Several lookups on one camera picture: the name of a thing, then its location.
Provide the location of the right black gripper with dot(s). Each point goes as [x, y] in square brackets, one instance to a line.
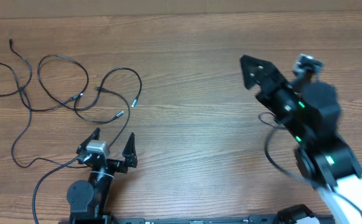
[270, 90]

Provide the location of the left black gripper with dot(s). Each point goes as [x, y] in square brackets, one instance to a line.
[111, 163]

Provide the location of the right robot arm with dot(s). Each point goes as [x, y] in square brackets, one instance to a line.
[309, 110]

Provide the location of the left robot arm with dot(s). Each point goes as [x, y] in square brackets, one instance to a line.
[88, 198]

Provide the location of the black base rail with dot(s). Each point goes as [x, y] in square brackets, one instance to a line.
[251, 219]

